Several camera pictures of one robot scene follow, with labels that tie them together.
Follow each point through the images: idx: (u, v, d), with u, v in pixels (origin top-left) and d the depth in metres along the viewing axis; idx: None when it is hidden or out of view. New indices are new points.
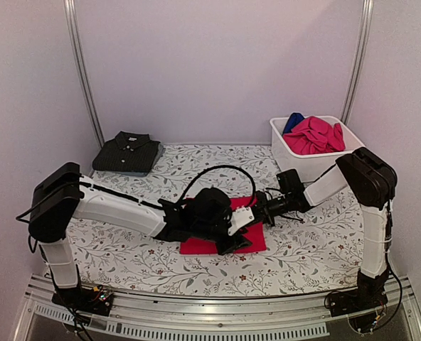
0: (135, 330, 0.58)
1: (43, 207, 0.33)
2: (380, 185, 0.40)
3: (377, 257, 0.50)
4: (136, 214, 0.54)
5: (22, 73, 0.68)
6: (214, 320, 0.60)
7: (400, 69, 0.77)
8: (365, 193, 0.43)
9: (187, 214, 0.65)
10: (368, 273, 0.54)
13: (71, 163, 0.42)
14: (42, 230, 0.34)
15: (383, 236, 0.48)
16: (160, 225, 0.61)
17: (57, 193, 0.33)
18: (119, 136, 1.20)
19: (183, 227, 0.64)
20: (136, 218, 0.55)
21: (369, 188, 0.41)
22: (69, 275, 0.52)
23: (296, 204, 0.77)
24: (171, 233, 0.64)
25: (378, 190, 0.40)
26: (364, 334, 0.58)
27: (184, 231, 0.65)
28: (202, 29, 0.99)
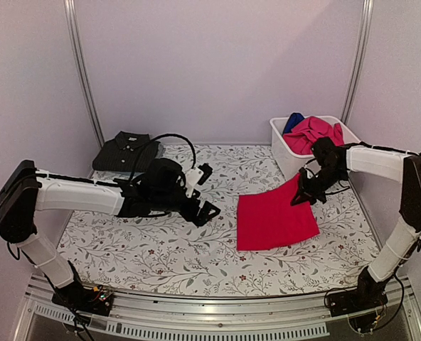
0: (136, 330, 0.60)
1: (6, 204, 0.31)
2: None
3: (388, 266, 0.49)
4: (96, 197, 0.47)
5: (22, 73, 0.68)
6: (214, 320, 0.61)
7: (400, 69, 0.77)
8: (412, 209, 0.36)
9: (146, 188, 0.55)
10: (373, 275, 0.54)
13: (27, 160, 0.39)
14: (13, 231, 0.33)
15: (403, 253, 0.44)
16: (120, 201, 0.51)
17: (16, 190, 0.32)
18: (119, 136, 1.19)
19: (143, 200, 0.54)
20: (98, 202, 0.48)
21: (419, 209, 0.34)
22: (62, 271, 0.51)
23: (333, 156, 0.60)
24: (131, 209, 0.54)
25: None
26: (364, 334, 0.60)
27: (145, 205, 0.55)
28: (202, 29, 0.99)
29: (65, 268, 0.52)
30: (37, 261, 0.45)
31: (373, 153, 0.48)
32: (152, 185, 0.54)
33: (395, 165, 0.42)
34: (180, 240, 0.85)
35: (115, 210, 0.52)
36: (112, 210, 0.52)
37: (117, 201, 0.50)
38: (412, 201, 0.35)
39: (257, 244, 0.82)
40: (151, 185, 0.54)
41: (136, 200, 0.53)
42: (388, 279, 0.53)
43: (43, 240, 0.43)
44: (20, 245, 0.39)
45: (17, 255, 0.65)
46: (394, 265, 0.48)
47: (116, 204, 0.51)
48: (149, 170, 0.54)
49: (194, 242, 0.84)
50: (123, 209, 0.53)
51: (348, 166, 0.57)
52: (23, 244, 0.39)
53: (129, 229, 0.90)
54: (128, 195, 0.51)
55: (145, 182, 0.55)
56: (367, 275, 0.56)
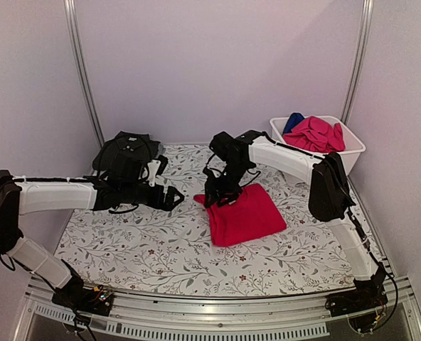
0: (136, 330, 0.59)
1: None
2: (333, 204, 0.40)
3: (359, 261, 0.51)
4: (75, 193, 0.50)
5: (22, 73, 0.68)
6: (214, 320, 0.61)
7: (400, 69, 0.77)
8: (319, 209, 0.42)
9: (114, 181, 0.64)
10: (360, 276, 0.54)
13: (1, 172, 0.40)
14: (0, 241, 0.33)
15: (358, 240, 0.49)
16: (94, 194, 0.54)
17: None
18: (119, 136, 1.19)
19: (113, 192, 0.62)
20: (75, 198, 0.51)
21: (326, 207, 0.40)
22: (58, 270, 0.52)
23: (235, 150, 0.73)
24: (104, 200, 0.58)
25: (332, 208, 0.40)
26: (364, 333, 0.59)
27: (114, 196, 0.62)
28: (202, 30, 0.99)
29: (60, 268, 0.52)
30: (31, 267, 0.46)
31: (279, 152, 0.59)
32: (120, 177, 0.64)
33: (294, 165, 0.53)
34: (180, 240, 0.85)
35: (90, 204, 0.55)
36: (88, 204, 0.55)
37: (92, 194, 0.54)
38: (318, 201, 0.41)
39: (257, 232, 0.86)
40: (119, 177, 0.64)
41: (108, 191, 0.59)
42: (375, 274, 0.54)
43: (34, 246, 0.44)
44: (11, 253, 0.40)
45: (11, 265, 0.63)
46: (364, 256, 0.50)
47: (92, 197, 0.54)
48: (115, 166, 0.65)
49: (194, 242, 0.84)
50: (97, 204, 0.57)
51: (252, 158, 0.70)
52: (13, 251, 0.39)
53: (129, 229, 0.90)
54: (99, 187, 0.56)
55: (112, 176, 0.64)
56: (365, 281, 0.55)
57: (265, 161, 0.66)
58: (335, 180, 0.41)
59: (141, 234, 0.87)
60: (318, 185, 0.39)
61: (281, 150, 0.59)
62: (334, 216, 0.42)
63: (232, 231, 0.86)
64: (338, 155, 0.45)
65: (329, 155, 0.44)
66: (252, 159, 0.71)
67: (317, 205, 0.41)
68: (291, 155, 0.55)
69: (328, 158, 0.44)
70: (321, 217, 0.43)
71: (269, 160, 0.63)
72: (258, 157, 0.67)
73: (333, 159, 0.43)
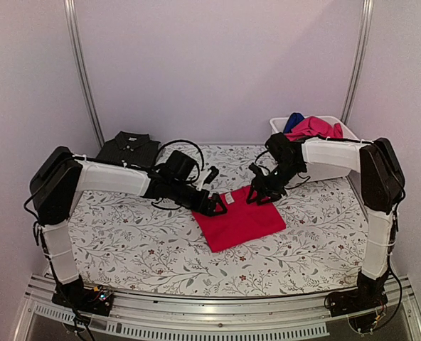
0: (136, 330, 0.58)
1: (49, 187, 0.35)
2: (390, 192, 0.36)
3: (379, 258, 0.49)
4: (128, 178, 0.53)
5: (22, 72, 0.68)
6: (214, 320, 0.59)
7: (400, 69, 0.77)
8: (374, 198, 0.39)
9: (165, 172, 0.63)
10: (368, 274, 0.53)
13: (62, 147, 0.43)
14: (52, 211, 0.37)
15: (387, 240, 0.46)
16: (147, 182, 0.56)
17: (57, 172, 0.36)
18: (119, 136, 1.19)
19: (167, 185, 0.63)
20: (129, 183, 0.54)
21: (380, 196, 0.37)
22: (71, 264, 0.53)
23: (289, 152, 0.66)
24: (155, 190, 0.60)
25: (390, 197, 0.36)
26: (364, 334, 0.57)
27: (167, 188, 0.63)
28: (202, 28, 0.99)
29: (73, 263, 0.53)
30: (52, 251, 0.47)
31: (331, 145, 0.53)
32: (173, 172, 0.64)
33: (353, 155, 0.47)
34: (180, 240, 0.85)
35: (141, 190, 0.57)
36: (139, 192, 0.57)
37: (144, 182, 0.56)
38: (372, 190, 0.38)
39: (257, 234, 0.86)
40: (172, 172, 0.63)
41: (162, 182, 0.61)
42: (384, 274, 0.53)
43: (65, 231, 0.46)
44: (45, 229, 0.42)
45: (12, 265, 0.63)
46: (384, 256, 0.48)
47: (144, 185, 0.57)
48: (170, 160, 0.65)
49: (194, 242, 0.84)
50: (147, 191, 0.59)
51: (305, 159, 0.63)
52: (47, 229, 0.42)
53: (129, 229, 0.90)
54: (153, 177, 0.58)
55: (166, 170, 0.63)
56: (365, 279, 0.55)
57: (320, 160, 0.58)
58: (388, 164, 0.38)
59: (141, 234, 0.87)
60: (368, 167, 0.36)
61: (333, 142, 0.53)
62: (385, 207, 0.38)
63: (232, 236, 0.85)
64: (387, 141, 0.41)
65: (377, 141, 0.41)
66: (304, 160, 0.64)
67: (372, 194, 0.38)
68: (340, 145, 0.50)
69: (375, 142, 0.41)
70: (373, 206, 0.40)
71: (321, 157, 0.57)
72: (311, 156, 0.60)
73: (384, 145, 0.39)
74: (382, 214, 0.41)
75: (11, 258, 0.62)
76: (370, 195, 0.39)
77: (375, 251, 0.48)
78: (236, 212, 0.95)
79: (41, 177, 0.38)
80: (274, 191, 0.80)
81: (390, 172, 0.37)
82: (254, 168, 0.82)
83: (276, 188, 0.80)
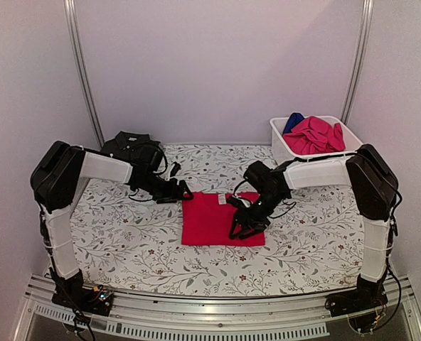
0: (136, 330, 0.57)
1: (58, 171, 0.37)
2: (386, 198, 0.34)
3: (377, 262, 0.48)
4: (114, 167, 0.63)
5: (21, 71, 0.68)
6: (214, 320, 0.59)
7: (401, 68, 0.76)
8: (372, 209, 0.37)
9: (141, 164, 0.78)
10: (370, 278, 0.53)
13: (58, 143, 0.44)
14: (57, 197, 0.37)
15: (386, 244, 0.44)
16: (129, 170, 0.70)
17: (63, 159, 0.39)
18: (119, 136, 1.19)
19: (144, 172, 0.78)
20: (116, 170, 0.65)
21: (379, 204, 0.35)
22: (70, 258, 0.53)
23: (272, 182, 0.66)
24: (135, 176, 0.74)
25: (388, 204, 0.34)
26: (364, 334, 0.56)
27: (144, 176, 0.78)
28: (202, 29, 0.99)
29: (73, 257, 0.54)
30: (53, 243, 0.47)
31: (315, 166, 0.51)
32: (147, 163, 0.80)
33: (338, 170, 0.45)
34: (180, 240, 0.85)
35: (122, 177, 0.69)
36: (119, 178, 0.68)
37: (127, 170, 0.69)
38: (369, 199, 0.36)
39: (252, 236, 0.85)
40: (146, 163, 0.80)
41: (139, 171, 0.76)
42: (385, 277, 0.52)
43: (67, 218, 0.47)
44: (48, 218, 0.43)
45: (12, 265, 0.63)
46: (384, 258, 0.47)
47: (127, 172, 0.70)
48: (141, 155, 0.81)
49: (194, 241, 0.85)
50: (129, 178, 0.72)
51: (289, 185, 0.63)
52: (53, 215, 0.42)
53: (129, 229, 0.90)
54: (134, 165, 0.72)
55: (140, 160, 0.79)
56: (366, 281, 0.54)
57: (304, 183, 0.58)
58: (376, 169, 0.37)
59: (141, 234, 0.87)
60: (355, 174, 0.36)
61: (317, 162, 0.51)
62: (384, 215, 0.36)
63: (206, 234, 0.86)
64: (371, 145, 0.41)
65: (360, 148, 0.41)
66: (289, 185, 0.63)
67: (370, 204, 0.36)
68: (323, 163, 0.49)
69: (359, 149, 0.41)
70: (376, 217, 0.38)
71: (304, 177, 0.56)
72: (296, 180, 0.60)
73: (368, 151, 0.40)
74: (380, 222, 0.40)
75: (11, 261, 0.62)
76: (365, 204, 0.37)
77: (375, 255, 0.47)
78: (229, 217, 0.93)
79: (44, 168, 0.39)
80: (259, 222, 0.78)
81: (381, 177, 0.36)
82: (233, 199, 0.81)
83: (260, 219, 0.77)
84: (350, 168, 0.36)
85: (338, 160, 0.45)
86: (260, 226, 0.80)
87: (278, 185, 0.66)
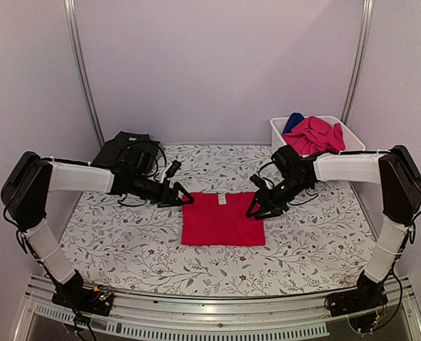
0: (136, 330, 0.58)
1: (22, 190, 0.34)
2: (414, 202, 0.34)
3: (385, 263, 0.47)
4: (92, 175, 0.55)
5: (21, 72, 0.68)
6: (214, 320, 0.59)
7: (400, 69, 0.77)
8: (397, 211, 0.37)
9: (125, 170, 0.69)
10: (372, 278, 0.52)
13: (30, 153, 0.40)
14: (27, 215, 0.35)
15: (397, 247, 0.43)
16: (110, 177, 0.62)
17: (28, 175, 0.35)
18: (119, 136, 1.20)
19: (127, 179, 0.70)
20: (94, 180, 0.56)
21: (404, 207, 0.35)
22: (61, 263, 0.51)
23: (301, 170, 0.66)
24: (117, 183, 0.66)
25: (414, 209, 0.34)
26: (364, 333, 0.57)
27: (127, 183, 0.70)
28: (202, 29, 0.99)
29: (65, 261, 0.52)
30: (42, 253, 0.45)
31: (345, 159, 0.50)
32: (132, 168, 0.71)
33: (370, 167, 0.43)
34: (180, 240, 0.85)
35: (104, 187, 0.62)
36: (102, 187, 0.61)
37: (109, 178, 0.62)
38: (395, 201, 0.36)
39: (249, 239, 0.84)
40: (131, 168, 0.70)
41: (124, 179, 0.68)
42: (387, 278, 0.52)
43: (48, 230, 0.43)
44: (28, 236, 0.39)
45: (11, 266, 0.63)
46: (391, 261, 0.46)
47: (107, 181, 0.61)
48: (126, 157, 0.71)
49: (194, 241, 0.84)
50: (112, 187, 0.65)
51: (318, 176, 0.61)
52: (30, 234, 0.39)
53: (129, 229, 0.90)
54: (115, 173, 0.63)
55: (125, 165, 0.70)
56: (366, 280, 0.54)
57: (333, 175, 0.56)
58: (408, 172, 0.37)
59: (141, 234, 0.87)
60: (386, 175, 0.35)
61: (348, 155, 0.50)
62: (407, 219, 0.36)
63: (206, 234, 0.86)
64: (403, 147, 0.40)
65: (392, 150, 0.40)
66: (317, 178, 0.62)
67: (396, 206, 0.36)
68: (354, 158, 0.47)
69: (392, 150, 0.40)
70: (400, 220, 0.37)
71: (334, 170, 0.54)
72: (326, 172, 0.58)
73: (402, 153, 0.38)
74: (400, 225, 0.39)
75: (9, 262, 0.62)
76: (391, 206, 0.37)
77: (383, 256, 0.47)
78: (228, 218, 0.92)
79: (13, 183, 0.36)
80: (276, 206, 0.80)
81: (412, 180, 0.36)
82: (257, 182, 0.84)
83: (279, 204, 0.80)
84: (383, 166, 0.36)
85: (370, 157, 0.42)
86: (276, 210, 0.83)
87: (303, 176, 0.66)
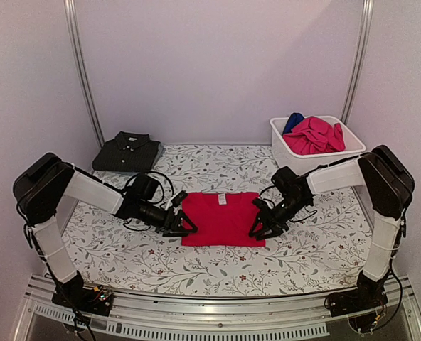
0: (136, 330, 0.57)
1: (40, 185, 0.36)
2: (401, 195, 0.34)
3: (382, 262, 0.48)
4: (104, 193, 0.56)
5: (22, 72, 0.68)
6: (214, 320, 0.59)
7: (400, 69, 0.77)
8: (386, 205, 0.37)
9: (132, 195, 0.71)
10: (370, 276, 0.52)
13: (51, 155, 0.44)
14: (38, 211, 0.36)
15: (392, 244, 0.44)
16: (120, 199, 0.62)
17: (49, 175, 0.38)
18: (119, 136, 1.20)
19: (133, 204, 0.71)
20: (104, 198, 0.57)
21: (390, 199, 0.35)
22: (63, 264, 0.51)
23: (296, 187, 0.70)
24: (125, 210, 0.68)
25: (401, 201, 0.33)
26: (364, 334, 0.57)
27: (132, 209, 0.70)
28: (202, 29, 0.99)
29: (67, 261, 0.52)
30: (47, 251, 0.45)
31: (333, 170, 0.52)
32: (139, 193, 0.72)
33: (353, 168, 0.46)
34: (180, 240, 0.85)
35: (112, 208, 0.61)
36: (111, 209, 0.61)
37: (118, 200, 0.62)
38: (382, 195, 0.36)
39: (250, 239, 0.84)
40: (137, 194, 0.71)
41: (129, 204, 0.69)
42: (386, 277, 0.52)
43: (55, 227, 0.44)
44: (36, 230, 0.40)
45: (12, 265, 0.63)
46: (387, 258, 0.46)
47: (116, 202, 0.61)
48: (136, 182, 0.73)
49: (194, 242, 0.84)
50: (119, 212, 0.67)
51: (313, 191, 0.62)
52: (37, 229, 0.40)
53: (129, 229, 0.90)
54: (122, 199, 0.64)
55: (132, 191, 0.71)
56: (365, 279, 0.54)
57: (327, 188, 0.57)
58: (391, 168, 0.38)
59: (141, 234, 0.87)
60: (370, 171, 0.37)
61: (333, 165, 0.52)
62: (394, 212, 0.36)
63: (206, 234, 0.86)
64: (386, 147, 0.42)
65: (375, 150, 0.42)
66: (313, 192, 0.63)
67: (385, 200, 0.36)
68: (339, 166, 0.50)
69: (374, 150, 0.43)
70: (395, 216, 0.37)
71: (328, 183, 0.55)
72: (318, 187, 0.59)
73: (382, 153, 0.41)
74: (391, 219, 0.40)
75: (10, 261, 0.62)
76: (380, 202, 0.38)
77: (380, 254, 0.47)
78: (228, 218, 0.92)
79: (30, 178, 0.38)
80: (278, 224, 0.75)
81: (397, 176, 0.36)
82: (257, 201, 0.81)
83: (281, 221, 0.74)
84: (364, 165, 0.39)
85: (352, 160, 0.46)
86: (277, 229, 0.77)
87: (300, 195, 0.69)
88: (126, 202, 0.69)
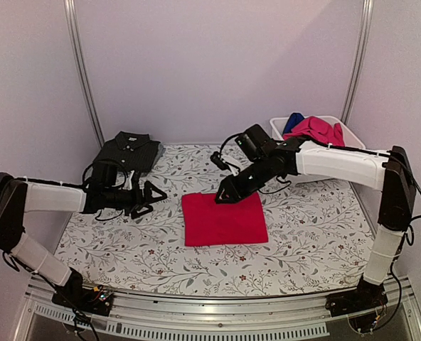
0: (136, 330, 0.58)
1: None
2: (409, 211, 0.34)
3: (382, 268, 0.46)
4: (66, 194, 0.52)
5: (22, 74, 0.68)
6: (213, 320, 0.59)
7: (400, 69, 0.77)
8: (392, 218, 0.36)
9: (94, 186, 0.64)
10: (371, 280, 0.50)
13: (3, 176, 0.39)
14: (8, 235, 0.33)
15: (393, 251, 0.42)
16: (84, 195, 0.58)
17: (3, 196, 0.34)
18: (119, 136, 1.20)
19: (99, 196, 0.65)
20: (69, 199, 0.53)
21: (401, 214, 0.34)
22: (57, 266, 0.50)
23: (278, 161, 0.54)
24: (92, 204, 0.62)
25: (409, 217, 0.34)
26: (364, 334, 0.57)
27: (101, 200, 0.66)
28: (202, 30, 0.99)
29: (59, 263, 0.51)
30: (35, 266, 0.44)
31: (340, 157, 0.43)
32: (100, 181, 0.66)
33: (368, 172, 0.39)
34: (180, 241, 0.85)
35: (81, 206, 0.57)
36: (79, 207, 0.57)
37: (82, 195, 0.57)
38: (393, 209, 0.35)
39: (250, 239, 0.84)
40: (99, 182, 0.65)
41: (94, 195, 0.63)
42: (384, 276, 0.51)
43: (33, 243, 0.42)
44: (13, 253, 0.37)
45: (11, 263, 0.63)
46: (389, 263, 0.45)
47: (82, 199, 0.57)
48: (94, 172, 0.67)
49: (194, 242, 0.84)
50: (87, 208, 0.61)
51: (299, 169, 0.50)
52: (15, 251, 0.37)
53: (129, 229, 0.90)
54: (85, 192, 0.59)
55: (93, 181, 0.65)
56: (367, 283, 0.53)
57: (318, 170, 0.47)
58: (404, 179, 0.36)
59: (141, 234, 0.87)
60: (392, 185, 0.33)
61: (345, 153, 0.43)
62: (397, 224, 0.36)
63: (206, 234, 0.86)
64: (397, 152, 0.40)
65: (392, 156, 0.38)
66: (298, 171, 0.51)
67: (391, 214, 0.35)
68: (351, 159, 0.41)
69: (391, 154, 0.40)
70: (390, 226, 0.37)
71: (320, 169, 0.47)
72: (309, 165, 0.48)
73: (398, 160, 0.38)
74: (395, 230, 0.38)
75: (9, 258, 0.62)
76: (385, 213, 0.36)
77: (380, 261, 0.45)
78: (228, 218, 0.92)
79: None
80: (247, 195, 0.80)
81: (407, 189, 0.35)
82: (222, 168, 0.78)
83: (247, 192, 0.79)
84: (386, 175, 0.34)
85: (372, 162, 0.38)
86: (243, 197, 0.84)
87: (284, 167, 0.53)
88: (90, 197, 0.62)
